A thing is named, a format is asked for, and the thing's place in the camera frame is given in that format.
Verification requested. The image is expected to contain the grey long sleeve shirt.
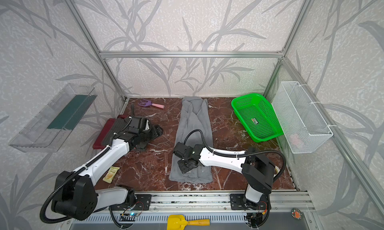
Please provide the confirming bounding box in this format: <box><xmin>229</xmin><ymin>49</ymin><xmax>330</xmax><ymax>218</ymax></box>
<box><xmin>168</xmin><ymin>96</ymin><xmax>214</xmax><ymax>184</ymax></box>

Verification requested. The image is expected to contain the green plastic basket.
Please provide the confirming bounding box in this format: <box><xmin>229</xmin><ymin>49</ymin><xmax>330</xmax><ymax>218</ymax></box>
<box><xmin>231</xmin><ymin>93</ymin><xmax>284</xmax><ymax>143</ymax></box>

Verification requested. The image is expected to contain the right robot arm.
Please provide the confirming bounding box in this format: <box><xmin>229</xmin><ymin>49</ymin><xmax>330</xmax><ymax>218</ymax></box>
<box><xmin>173</xmin><ymin>142</ymin><xmax>276</xmax><ymax>210</ymax></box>

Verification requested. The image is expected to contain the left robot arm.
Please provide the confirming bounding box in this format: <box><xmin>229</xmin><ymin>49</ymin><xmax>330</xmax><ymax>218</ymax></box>
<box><xmin>40</xmin><ymin>116</ymin><xmax>164</xmax><ymax>224</ymax></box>

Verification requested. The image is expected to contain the purple pink toy rake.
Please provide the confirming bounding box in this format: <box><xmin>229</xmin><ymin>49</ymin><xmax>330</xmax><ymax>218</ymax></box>
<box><xmin>139</xmin><ymin>99</ymin><xmax>165</xmax><ymax>109</ymax></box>

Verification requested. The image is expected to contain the dark striped folded shirt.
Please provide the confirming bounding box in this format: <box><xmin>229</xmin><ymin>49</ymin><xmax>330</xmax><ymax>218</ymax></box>
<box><xmin>102</xmin><ymin>117</ymin><xmax>137</xmax><ymax>151</ymax></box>

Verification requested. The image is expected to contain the yellow toy shovel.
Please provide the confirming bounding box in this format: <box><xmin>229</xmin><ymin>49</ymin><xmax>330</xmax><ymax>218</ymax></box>
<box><xmin>167</xmin><ymin>215</ymin><xmax>211</xmax><ymax>230</ymax></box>

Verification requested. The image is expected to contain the maroon folded shirt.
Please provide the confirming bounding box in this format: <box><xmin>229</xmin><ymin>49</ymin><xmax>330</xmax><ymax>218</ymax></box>
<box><xmin>93</xmin><ymin>115</ymin><xmax>128</xmax><ymax>150</ymax></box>

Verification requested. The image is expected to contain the green snack packet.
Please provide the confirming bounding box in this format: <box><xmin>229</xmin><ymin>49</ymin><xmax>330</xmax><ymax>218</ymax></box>
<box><xmin>103</xmin><ymin>166</ymin><xmax>120</xmax><ymax>184</ymax></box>

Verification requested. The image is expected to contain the round green red badge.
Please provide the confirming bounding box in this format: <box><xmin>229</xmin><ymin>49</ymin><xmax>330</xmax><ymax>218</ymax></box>
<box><xmin>291</xmin><ymin>208</ymin><xmax>303</xmax><ymax>220</ymax></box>

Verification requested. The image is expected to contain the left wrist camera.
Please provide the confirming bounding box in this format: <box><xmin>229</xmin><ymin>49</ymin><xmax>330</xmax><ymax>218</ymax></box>
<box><xmin>138</xmin><ymin>117</ymin><xmax>150</xmax><ymax>132</ymax></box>

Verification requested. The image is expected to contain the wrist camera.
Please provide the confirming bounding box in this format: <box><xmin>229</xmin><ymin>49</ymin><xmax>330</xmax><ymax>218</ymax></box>
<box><xmin>138</xmin><ymin>117</ymin><xmax>150</xmax><ymax>132</ymax></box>
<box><xmin>173</xmin><ymin>142</ymin><xmax>194</xmax><ymax>160</ymax></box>

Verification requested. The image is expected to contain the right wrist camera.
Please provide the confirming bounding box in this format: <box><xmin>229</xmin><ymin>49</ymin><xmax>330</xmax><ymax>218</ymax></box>
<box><xmin>173</xmin><ymin>142</ymin><xmax>194</xmax><ymax>160</ymax></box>

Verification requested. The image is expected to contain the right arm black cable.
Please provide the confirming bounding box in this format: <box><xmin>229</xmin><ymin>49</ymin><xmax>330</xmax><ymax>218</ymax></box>
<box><xmin>183</xmin><ymin>129</ymin><xmax>287</xmax><ymax>183</ymax></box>

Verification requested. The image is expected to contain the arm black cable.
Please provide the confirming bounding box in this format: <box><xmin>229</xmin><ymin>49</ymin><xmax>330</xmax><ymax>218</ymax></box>
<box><xmin>183</xmin><ymin>129</ymin><xmax>287</xmax><ymax>183</ymax></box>
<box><xmin>39</xmin><ymin>103</ymin><xmax>136</xmax><ymax>224</ymax></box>

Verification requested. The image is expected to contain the clear plastic wall bin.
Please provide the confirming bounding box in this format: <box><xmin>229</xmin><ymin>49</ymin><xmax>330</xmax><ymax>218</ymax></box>
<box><xmin>9</xmin><ymin>84</ymin><xmax>98</xmax><ymax>153</ymax></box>

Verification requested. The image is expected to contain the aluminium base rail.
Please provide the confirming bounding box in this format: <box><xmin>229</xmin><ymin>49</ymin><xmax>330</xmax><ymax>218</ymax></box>
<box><xmin>137</xmin><ymin>190</ymin><xmax>315</xmax><ymax>213</ymax></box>

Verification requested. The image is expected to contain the pink object in wire basket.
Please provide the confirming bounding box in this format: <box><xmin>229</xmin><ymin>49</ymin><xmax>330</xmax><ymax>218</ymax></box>
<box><xmin>290</xmin><ymin>134</ymin><xmax>304</xmax><ymax>149</ymax></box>

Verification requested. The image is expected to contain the white wire wall basket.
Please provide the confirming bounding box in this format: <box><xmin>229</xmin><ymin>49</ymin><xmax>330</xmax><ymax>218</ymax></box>
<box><xmin>272</xmin><ymin>81</ymin><xmax>334</xmax><ymax>154</ymax></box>

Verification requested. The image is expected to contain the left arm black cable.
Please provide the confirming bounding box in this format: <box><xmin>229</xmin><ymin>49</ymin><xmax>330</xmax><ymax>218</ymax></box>
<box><xmin>39</xmin><ymin>103</ymin><xmax>136</xmax><ymax>224</ymax></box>

